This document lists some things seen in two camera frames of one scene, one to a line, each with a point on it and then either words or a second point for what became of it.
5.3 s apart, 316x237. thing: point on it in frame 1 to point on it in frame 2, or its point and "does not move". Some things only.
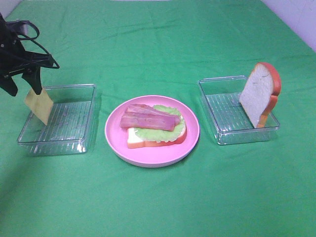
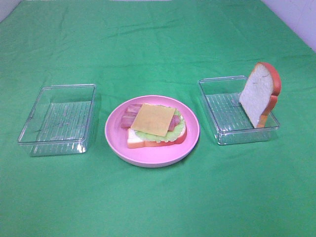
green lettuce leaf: x=160 y=136 does not move
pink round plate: x=159 y=155 does not move
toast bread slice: x=134 y=141 does not move
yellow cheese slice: x=40 y=104 to x=153 y=119
